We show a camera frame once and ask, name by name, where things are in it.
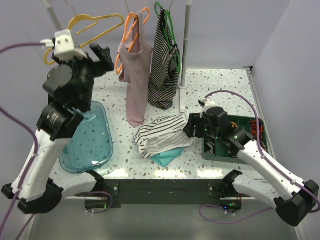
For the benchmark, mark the left rack pole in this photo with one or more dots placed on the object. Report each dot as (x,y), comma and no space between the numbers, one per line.
(49,6)

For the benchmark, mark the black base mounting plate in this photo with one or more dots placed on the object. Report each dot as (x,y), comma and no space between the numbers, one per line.
(163,191)

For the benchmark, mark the rack pole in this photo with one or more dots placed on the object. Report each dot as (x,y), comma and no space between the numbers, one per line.
(49,6)
(183,84)

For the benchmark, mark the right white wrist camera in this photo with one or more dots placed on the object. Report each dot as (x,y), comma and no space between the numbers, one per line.
(206,104)

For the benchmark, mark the green clothes hanger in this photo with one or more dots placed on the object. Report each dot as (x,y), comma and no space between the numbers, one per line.
(166,50)

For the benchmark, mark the green compartment tray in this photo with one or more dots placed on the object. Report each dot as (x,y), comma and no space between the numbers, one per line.
(212,151)

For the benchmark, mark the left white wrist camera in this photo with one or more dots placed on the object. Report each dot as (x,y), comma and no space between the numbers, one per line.
(64,45)

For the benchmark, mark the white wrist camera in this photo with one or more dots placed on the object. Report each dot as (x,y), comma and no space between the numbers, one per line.
(64,45)
(206,104)

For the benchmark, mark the teal transparent plastic bin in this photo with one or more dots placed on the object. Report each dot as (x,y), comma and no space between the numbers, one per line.
(91,147)

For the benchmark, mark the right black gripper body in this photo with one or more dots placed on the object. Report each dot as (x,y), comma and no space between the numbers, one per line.
(206,130)

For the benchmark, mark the right rack pole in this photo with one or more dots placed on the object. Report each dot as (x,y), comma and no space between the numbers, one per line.
(183,84)

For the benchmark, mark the pink tank top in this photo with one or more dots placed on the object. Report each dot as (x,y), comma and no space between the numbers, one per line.
(135,55)

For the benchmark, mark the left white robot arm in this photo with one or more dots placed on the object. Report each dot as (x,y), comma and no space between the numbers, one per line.
(34,190)

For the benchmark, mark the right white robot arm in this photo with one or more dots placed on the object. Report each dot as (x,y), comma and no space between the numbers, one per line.
(289,195)

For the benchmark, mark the teal folded cloth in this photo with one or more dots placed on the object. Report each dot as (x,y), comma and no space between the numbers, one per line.
(163,159)

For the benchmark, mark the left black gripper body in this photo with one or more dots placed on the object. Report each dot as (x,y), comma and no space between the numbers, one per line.
(85,68)

